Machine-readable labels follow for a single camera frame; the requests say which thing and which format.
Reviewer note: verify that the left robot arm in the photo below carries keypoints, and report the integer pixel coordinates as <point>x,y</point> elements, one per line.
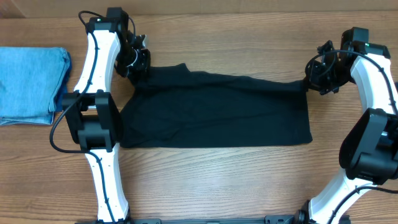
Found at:
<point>93,118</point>

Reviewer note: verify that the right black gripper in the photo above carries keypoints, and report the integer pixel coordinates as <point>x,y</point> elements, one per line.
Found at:
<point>319,74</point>

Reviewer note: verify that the folded light blue jeans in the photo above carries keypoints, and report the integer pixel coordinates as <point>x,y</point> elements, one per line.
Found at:
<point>33,82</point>

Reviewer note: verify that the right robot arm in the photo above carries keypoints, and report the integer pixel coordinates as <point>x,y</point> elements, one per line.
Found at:
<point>368,155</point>

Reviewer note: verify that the black garment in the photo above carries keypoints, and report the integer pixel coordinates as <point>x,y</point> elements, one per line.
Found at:
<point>175,107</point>

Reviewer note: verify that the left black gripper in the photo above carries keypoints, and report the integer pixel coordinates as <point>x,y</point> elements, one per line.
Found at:
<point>142,62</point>

